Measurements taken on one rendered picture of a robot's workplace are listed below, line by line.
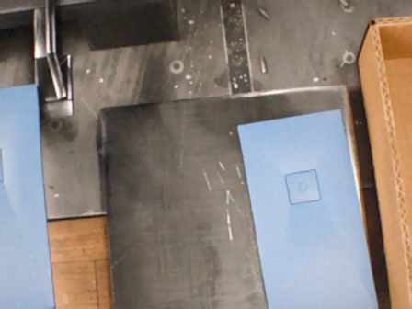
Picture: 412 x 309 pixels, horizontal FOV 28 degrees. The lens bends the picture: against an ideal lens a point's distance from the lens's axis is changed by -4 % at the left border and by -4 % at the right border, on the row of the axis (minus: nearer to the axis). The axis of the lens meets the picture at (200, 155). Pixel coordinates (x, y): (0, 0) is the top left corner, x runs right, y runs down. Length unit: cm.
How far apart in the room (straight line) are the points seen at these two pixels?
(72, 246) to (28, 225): 9
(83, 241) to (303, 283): 15
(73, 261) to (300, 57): 21
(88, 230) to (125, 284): 5
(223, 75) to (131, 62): 7
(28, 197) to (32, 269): 4
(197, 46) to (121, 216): 14
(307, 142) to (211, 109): 7
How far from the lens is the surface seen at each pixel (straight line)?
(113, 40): 60
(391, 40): 57
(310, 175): 55
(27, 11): 55
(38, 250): 49
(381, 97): 53
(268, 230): 55
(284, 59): 60
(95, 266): 58
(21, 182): 50
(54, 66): 52
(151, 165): 56
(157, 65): 60
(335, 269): 55
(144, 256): 55
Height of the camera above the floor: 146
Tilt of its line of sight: 75 degrees down
